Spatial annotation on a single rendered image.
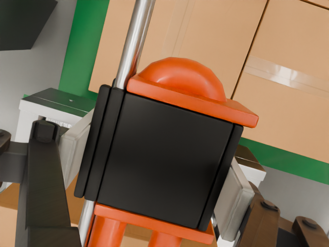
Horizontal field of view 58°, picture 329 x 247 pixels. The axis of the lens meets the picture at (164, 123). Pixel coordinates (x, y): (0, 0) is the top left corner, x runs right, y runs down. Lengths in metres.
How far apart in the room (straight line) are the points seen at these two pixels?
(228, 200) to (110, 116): 0.08
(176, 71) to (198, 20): 0.67
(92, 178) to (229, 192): 0.08
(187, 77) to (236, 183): 0.06
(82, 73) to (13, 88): 0.34
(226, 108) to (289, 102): 0.76
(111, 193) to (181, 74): 0.08
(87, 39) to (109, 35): 0.58
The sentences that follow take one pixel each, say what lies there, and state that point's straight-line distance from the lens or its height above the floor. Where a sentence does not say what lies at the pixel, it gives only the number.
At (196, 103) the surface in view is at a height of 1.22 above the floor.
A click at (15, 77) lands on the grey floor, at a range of 1.56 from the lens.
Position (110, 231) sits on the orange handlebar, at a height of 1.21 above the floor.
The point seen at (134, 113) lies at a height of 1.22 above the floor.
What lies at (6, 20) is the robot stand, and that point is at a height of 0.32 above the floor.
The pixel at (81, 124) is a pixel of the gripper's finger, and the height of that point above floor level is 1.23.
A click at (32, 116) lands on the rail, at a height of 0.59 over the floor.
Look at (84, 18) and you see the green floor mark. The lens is 1.43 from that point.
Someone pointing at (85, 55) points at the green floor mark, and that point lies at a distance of 1.43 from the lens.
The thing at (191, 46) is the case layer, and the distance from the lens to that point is 0.84.
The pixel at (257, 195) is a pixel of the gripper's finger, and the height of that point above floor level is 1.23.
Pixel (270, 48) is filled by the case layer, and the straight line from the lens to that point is 0.88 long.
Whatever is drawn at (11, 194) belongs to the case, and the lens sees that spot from 0.60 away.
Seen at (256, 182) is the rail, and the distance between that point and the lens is 0.91.
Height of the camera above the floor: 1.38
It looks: 75 degrees down
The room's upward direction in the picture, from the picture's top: 177 degrees counter-clockwise
